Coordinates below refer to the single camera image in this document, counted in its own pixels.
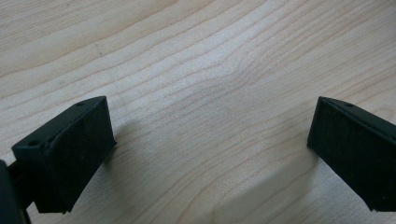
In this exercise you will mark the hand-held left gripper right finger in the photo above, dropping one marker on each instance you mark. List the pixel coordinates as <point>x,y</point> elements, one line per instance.
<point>355,152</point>

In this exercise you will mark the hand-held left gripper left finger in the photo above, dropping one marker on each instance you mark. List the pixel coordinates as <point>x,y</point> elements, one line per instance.
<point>65,158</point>

